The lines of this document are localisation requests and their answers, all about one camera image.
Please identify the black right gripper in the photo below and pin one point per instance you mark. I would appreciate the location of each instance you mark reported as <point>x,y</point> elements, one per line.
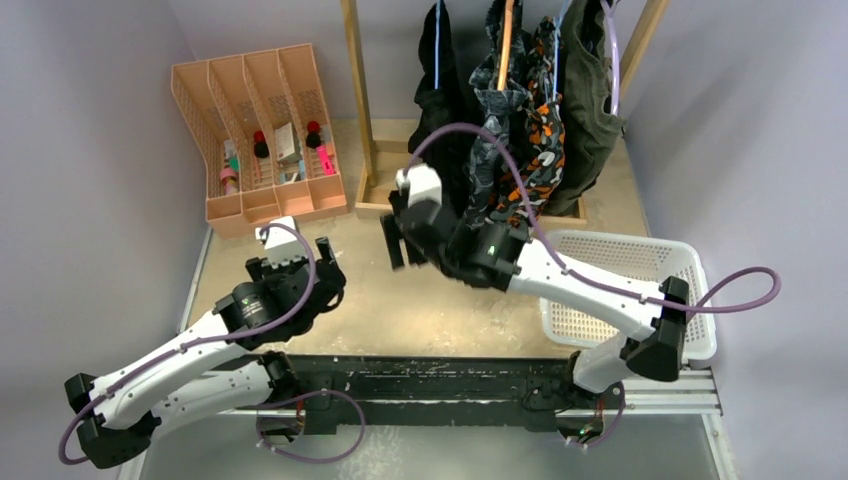
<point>391,226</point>

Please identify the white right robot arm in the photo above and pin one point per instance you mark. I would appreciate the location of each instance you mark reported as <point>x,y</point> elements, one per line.
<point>649,316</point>

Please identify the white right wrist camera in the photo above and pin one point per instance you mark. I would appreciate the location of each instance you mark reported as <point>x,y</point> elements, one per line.
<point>421,183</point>

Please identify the white box in organizer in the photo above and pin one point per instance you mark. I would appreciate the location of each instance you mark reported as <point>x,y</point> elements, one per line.
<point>287,144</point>

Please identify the red black item right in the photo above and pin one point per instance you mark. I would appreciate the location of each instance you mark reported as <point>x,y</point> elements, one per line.
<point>314,137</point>

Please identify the orange camouflage shorts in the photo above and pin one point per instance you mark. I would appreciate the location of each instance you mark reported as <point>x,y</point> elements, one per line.
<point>538,147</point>

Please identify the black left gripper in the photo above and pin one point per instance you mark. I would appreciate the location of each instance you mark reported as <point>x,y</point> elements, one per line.
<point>272,279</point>

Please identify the red black item left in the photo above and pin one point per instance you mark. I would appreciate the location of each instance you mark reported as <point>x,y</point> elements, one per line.
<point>260,146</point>

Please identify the pink marker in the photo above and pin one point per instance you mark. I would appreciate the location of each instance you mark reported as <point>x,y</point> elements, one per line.
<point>326,162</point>

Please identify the light blue hanger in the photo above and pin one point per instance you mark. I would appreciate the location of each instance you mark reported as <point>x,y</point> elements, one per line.
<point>437,42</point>

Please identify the orange plastic file organizer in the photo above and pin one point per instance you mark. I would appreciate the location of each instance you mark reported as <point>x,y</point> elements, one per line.
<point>261,123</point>

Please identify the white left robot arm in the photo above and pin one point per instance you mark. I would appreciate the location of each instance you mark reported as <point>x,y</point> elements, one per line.
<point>210,367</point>

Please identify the dark olive green shorts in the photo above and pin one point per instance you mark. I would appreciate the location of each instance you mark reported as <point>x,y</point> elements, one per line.
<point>591,129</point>

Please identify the pink tape roll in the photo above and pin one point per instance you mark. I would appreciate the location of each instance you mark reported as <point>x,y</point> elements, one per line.
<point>228,177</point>

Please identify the black shorts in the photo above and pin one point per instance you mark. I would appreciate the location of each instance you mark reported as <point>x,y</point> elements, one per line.
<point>448,154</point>

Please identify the orange hanger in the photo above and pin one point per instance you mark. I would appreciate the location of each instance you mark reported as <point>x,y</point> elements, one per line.
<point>506,42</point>

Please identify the grey leaf pattern shorts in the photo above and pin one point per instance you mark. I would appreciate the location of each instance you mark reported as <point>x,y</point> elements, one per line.
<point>498,109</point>

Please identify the red black item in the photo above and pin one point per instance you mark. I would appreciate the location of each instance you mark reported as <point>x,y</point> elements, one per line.
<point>260,146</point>
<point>314,137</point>

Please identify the wooden clothes rack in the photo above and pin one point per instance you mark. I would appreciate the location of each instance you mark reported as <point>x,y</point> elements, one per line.
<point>380,156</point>

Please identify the purple hanger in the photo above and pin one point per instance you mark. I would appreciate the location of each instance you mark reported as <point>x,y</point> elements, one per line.
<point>608,8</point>

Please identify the white plastic laundry basket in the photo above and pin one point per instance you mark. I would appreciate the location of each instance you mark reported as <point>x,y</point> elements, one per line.
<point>641,258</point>

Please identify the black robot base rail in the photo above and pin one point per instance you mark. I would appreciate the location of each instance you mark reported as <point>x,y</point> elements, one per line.
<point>535,394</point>

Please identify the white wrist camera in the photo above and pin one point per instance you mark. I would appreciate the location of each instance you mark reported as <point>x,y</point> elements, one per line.
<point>281,247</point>
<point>421,183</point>

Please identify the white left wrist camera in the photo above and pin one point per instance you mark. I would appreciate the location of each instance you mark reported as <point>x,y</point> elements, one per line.
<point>281,247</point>

